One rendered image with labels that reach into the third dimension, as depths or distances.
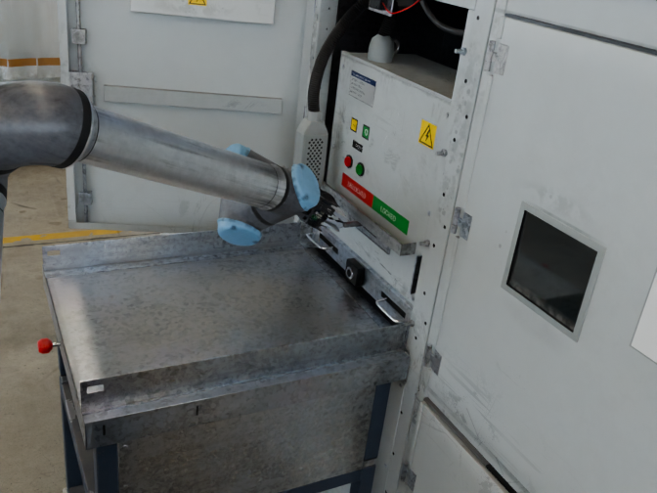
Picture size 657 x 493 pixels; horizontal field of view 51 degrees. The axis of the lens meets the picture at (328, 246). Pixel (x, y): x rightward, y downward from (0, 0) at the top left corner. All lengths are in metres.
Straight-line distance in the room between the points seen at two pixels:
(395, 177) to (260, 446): 0.66
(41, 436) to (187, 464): 1.21
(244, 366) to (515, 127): 0.67
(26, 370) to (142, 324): 1.41
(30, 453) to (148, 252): 0.98
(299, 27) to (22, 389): 1.70
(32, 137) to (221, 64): 0.96
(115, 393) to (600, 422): 0.82
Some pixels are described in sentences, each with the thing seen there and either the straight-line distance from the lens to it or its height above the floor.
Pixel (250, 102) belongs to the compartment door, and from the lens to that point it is 1.89.
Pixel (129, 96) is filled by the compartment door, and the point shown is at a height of 1.22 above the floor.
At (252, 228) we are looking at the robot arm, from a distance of 1.41.
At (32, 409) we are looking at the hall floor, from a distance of 2.75.
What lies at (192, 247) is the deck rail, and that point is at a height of 0.87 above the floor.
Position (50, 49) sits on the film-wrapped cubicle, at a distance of 4.90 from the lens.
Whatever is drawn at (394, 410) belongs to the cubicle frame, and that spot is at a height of 0.69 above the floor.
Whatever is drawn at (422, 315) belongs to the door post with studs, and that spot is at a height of 0.96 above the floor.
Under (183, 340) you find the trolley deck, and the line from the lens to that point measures 1.52.
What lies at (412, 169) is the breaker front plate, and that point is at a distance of 1.53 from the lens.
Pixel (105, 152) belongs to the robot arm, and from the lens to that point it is 1.06.
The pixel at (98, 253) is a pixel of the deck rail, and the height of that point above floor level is 0.88.
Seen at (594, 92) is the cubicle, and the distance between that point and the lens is 1.07.
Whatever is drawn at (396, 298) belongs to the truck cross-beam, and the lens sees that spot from 1.62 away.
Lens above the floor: 1.69
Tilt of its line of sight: 25 degrees down
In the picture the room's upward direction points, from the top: 7 degrees clockwise
